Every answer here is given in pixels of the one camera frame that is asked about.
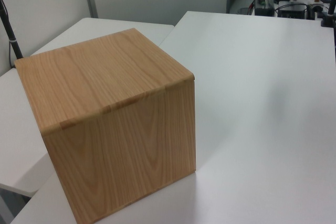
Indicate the wooden drawer cabinet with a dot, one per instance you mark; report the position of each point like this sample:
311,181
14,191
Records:
110,129

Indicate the black electronics box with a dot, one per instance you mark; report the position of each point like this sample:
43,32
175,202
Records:
263,7

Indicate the black tripod pole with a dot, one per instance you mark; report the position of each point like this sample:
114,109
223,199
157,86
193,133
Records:
11,37

